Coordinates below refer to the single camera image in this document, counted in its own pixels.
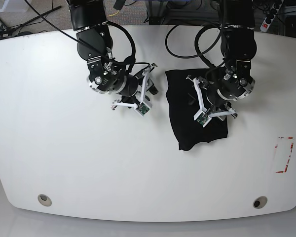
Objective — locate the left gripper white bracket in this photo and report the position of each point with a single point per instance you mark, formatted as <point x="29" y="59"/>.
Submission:
<point x="209" y="103"/>

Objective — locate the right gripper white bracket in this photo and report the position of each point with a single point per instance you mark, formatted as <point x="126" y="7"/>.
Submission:
<point x="133" y="91"/>

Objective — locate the black T-shirt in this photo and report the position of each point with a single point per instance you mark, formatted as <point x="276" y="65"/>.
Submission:
<point x="187" y="131"/>

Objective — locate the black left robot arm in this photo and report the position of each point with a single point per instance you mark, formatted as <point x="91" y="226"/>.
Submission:
<point x="231" y="80"/>

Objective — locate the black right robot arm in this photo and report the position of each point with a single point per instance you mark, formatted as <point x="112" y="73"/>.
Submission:
<point x="106" y="74"/>

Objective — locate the red tape rectangle marking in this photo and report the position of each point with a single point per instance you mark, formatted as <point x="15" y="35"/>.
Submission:
<point x="282" y="154"/>

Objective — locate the white power strip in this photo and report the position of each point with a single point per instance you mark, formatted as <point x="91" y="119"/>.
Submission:
<point x="270" y="16"/>

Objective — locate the right table grommet hole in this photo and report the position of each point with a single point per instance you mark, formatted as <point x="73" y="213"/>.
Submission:
<point x="260" y="202"/>

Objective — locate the table grommet hole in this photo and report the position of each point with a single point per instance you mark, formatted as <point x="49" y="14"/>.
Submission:
<point x="44" y="200"/>
<point x="260" y="202"/>

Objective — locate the left table grommet hole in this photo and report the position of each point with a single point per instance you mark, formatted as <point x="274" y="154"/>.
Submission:
<point x="44" y="200"/>

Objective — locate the black tripod stand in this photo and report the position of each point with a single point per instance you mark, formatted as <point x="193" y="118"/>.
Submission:
<point x="7" y="31"/>

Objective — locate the clear plastic storage box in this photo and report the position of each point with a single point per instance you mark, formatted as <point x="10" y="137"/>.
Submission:
<point x="13" y="6"/>

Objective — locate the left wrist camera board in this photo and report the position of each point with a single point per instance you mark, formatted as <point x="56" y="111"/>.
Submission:
<point x="203" y="120"/>

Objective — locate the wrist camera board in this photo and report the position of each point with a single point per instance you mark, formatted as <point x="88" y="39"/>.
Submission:
<point x="143" y="109"/>
<point x="203" y="120"/>

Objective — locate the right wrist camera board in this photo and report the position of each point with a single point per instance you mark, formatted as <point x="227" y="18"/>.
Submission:
<point x="143" y="109"/>

